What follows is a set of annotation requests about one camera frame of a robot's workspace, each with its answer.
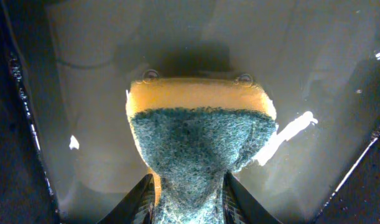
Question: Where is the yellow green sponge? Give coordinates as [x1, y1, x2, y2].
[126, 78, 277, 223]

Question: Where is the black plastic tray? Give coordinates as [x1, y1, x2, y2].
[0, 0, 380, 223]

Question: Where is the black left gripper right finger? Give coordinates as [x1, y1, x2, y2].
[222, 172, 282, 224]

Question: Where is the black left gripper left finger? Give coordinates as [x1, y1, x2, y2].
[97, 174, 155, 224]

